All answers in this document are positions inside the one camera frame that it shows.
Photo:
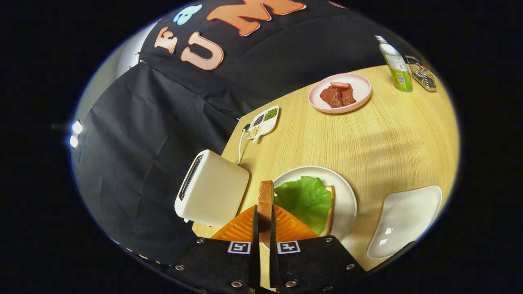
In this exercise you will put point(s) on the bright lamp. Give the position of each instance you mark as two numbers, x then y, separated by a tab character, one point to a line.
76	127

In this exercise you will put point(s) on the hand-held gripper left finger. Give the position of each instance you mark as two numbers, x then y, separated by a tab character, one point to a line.
255	253

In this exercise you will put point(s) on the white bread slice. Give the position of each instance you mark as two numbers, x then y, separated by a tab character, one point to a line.
330	208

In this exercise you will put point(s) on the white toaster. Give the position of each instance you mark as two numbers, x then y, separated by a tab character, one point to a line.
216	192

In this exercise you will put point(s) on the green lettuce leaf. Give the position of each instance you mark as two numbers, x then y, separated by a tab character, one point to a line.
304	200

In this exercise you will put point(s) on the white divided condiment dish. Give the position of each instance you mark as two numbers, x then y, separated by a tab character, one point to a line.
265	122

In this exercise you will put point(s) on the brown meat pieces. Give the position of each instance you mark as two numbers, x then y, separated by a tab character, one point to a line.
337	98

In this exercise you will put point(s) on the green and white bottle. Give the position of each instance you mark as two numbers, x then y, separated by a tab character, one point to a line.
398	69

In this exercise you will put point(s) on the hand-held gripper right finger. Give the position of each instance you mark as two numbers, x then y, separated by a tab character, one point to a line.
273	257

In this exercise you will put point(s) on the toasted bread slice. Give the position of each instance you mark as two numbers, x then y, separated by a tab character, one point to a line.
265	200

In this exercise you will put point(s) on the black backdrop cloth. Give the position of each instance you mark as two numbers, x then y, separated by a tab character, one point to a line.
163	122

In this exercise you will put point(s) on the red food strip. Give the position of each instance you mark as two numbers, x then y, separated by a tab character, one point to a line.
340	85

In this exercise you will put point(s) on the pink round plate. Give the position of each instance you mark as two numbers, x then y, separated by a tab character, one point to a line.
361	87

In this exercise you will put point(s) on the white square dish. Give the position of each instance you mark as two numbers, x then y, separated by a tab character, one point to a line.
408	220

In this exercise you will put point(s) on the white round plate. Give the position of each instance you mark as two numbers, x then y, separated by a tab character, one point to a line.
345	200

